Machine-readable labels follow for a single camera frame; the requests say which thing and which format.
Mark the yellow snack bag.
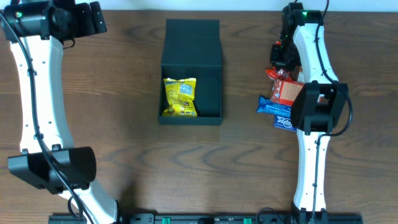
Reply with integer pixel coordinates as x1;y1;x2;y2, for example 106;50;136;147
162;78;197;117

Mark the red dried fruit bag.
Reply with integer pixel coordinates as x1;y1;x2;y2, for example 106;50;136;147
266;67;305;83

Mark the blue eclipse mints pack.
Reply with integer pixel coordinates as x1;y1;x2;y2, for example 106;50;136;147
273;115;297;132

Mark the orange red cardboard box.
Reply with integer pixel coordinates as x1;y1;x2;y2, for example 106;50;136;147
270;80;304;106

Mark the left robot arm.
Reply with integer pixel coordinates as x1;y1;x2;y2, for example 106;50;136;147
1;1;120;223

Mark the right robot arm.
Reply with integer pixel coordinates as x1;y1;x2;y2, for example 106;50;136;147
270;1;352;223

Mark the blue wrapped snack bar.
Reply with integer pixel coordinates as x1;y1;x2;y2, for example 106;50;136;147
256;96;291;118

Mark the black gift box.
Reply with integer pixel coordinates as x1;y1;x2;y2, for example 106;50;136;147
158;19;223;126

